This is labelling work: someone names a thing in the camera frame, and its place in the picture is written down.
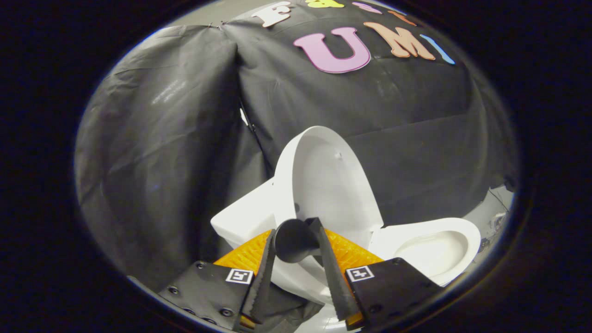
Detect white toilet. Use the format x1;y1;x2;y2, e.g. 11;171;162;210
210;178;481;333

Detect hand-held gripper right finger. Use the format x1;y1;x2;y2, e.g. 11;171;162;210
308;217;444;331

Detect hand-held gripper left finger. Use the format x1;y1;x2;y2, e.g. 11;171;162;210
157;229;278;331

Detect white toilet lid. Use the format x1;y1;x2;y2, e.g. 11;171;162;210
273;126;384;265

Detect black backdrop cloth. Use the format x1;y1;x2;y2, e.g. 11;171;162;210
74;0;519;333

